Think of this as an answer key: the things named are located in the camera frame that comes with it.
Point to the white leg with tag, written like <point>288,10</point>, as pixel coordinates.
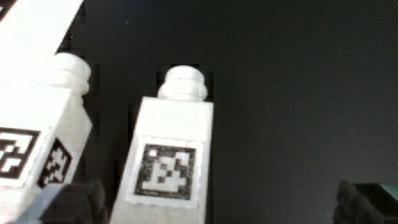
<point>164,183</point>

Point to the white square tabletop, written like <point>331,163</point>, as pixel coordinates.
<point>34,24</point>

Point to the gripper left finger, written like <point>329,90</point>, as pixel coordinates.
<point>69,204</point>

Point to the white leg near centre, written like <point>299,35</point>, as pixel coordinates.
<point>44,128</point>

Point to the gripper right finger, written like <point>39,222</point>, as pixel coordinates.
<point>366,203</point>

